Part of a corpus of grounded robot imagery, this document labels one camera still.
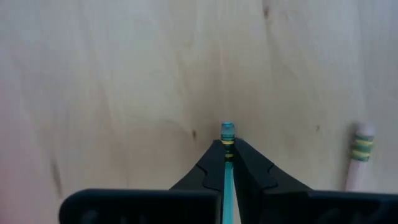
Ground pale pink pencil with eraser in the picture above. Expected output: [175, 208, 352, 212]
[344, 122, 376, 192]

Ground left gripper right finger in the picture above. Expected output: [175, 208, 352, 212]
[233, 138, 398, 224]

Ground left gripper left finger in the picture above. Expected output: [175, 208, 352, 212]
[58, 139, 226, 224]

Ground teal pencil with eraser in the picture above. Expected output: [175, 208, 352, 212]
[220, 121, 236, 224]

